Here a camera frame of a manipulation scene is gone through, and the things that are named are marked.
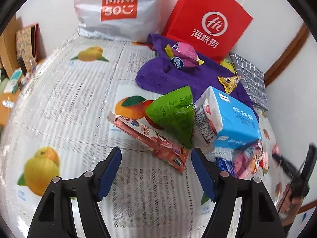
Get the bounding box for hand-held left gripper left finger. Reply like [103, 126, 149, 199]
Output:
[27, 147, 122, 238]

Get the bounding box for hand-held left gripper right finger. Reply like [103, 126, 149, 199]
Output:
[191, 147, 289, 238]

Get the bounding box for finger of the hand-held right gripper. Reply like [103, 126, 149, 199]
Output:
[272, 152, 301, 179]
[301, 144, 317, 186]

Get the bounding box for dark blue snack packet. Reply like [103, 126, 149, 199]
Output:
[215, 157, 236, 178]

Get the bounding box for person's right forearm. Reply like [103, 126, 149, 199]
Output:
[276, 191, 305, 236]

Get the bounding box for pale pink snack packet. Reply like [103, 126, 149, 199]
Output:
[233, 144, 270, 179]

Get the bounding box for long red snack packet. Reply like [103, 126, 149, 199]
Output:
[107, 113, 190, 175]

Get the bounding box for blue tissue pack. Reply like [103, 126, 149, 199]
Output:
[198, 85, 262, 150]

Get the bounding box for green triangular snack packet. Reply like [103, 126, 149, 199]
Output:
[145, 86, 196, 149]

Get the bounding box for fruit print tablecloth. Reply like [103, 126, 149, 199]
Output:
[0, 31, 312, 238]

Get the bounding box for grey checked folded cloth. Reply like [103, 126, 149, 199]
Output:
[229, 52, 269, 112]

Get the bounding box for yellow brown snack packet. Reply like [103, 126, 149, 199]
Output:
[217, 75, 241, 95]

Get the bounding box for purple towel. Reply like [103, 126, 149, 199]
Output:
[135, 33, 259, 122]

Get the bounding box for yellow green snack packet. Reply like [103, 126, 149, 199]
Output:
[220, 58, 236, 73]

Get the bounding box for wooden side table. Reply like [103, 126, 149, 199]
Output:
[0, 89, 19, 128]

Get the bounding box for pink yellow-ended snack packet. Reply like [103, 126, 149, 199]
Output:
[165, 42, 205, 69]

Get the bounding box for teal white box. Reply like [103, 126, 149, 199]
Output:
[5, 69, 25, 95]

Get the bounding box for white plastic shopping bag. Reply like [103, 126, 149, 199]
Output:
[73, 0, 164, 41]

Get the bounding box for patterned brown box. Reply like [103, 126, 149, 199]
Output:
[15, 23, 40, 73]

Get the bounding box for red paper bag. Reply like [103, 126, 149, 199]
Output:
[161, 0, 253, 61]

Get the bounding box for plain cardboard box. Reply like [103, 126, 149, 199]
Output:
[0, 15, 18, 80]

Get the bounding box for brown wooden frame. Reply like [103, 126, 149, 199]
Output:
[264, 22, 310, 87]

